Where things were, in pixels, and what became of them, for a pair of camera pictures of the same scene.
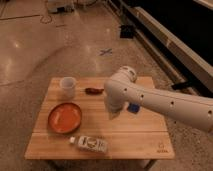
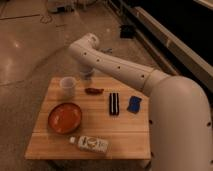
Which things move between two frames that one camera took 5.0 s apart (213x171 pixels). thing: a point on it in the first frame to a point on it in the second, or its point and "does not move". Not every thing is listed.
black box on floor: (127, 31) does not move
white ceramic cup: (68, 85) does not move
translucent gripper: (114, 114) to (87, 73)
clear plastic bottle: (89, 143) does not move
